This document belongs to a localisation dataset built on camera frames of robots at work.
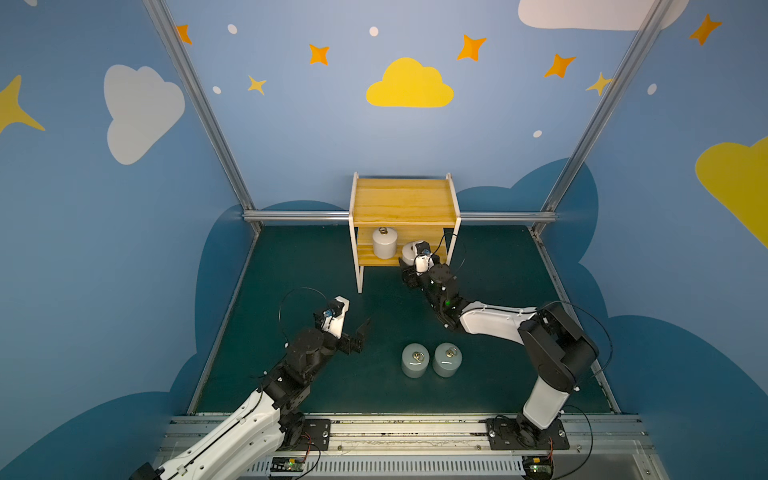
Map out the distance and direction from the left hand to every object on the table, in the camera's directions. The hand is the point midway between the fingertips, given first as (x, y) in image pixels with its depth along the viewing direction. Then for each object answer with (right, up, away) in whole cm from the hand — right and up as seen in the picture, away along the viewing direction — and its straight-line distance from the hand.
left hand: (353, 308), depth 77 cm
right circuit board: (+46, -38, -5) cm, 60 cm away
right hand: (+17, +15, +11) cm, 26 cm away
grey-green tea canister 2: (+25, -14, +3) cm, 29 cm away
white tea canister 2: (+15, +15, +5) cm, 21 cm away
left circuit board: (-16, -37, -5) cm, 41 cm away
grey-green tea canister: (+17, -14, +1) cm, 22 cm away
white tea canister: (+8, +18, +9) cm, 21 cm away
